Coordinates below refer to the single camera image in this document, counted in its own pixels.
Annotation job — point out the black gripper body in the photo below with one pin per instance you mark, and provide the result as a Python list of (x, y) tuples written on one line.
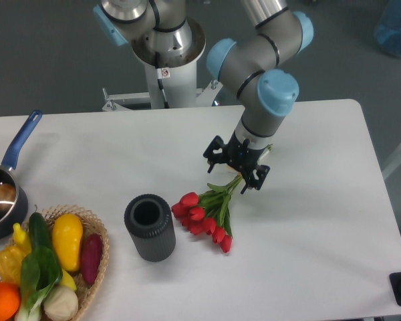
[(240, 156)]

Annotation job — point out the red tulip bouquet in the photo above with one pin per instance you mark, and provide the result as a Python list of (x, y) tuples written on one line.
[(209, 212)]

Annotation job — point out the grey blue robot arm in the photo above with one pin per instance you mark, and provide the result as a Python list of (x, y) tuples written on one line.
[(250, 71)]

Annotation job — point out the dark grey ribbed vase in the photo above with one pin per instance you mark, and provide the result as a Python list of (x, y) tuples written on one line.
[(148, 219)]

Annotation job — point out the purple sweet potato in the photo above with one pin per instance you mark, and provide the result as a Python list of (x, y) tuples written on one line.
[(90, 258)]

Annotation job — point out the yellow squash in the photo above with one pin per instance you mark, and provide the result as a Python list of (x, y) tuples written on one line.
[(67, 236)]

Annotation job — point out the woven wicker basket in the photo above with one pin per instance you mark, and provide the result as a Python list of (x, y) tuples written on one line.
[(91, 224)]

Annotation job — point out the blue translucent container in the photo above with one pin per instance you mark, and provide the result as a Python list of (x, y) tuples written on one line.
[(387, 32)]

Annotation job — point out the green cucumber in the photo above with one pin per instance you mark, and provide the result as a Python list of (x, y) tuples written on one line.
[(39, 232)]

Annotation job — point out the yellow banana under greens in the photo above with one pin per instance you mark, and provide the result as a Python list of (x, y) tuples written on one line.
[(67, 280)]

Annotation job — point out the green bok choy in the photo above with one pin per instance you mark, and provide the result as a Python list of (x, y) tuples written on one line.
[(40, 272)]

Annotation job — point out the small yellow pepper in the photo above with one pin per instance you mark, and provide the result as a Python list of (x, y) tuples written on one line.
[(21, 238)]

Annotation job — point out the beige garlic bulb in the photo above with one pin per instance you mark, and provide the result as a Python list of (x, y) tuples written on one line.
[(61, 304)]

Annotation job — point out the brown bread in pan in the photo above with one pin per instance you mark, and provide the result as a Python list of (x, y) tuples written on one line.
[(7, 196)]

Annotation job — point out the yellow bell pepper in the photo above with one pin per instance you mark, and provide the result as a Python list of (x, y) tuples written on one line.
[(10, 264)]

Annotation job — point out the orange fruit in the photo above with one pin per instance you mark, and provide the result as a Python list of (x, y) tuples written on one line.
[(9, 300)]

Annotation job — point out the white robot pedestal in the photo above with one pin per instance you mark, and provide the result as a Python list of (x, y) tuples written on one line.
[(170, 67)]

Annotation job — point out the dark saucepan with blue handle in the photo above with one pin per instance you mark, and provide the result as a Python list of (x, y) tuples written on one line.
[(18, 211)]

